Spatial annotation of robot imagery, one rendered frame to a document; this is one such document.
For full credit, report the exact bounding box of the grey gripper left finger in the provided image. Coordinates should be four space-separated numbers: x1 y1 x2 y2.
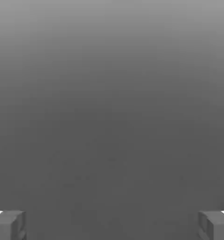
0 210 28 240

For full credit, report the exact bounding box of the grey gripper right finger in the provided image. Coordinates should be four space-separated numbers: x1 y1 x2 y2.
197 210 224 240

